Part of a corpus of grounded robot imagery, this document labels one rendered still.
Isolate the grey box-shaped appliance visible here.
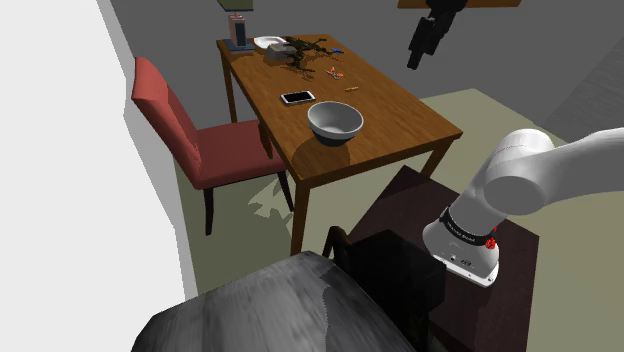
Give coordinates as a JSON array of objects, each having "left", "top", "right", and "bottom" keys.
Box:
[{"left": 264, "top": 42, "right": 297, "bottom": 63}]

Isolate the dark branch-shaped figure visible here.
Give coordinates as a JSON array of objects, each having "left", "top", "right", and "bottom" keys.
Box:
[{"left": 282, "top": 34, "right": 334, "bottom": 75}]

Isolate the dark robot stand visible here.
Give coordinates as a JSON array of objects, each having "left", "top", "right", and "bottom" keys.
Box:
[{"left": 347, "top": 165, "right": 540, "bottom": 352}]

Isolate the white smartphone with black screen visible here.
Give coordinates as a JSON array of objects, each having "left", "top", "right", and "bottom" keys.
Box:
[{"left": 279, "top": 89, "right": 317, "bottom": 106}]

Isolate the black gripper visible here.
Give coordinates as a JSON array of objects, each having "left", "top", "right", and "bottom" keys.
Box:
[{"left": 406, "top": 0, "right": 470, "bottom": 71}]

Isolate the brown wooden table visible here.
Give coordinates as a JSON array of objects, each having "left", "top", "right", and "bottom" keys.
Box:
[{"left": 215, "top": 33, "right": 465, "bottom": 258}]

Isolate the table lamp with pink stem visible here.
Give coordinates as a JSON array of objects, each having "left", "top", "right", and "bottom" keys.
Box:
[{"left": 216, "top": 0, "right": 256, "bottom": 53}]

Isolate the red upholstered chair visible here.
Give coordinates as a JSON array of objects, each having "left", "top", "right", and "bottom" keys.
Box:
[{"left": 130, "top": 56, "right": 296, "bottom": 237}]

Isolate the grey rounded upholstered seat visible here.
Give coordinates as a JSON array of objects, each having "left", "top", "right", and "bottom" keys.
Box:
[{"left": 129, "top": 250, "right": 417, "bottom": 352}]

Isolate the white plate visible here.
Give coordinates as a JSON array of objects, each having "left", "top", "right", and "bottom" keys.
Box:
[{"left": 252, "top": 35, "right": 288, "bottom": 50}]

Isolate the grey and white bowl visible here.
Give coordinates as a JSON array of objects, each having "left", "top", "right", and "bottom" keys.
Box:
[{"left": 306, "top": 100, "right": 366, "bottom": 148}]

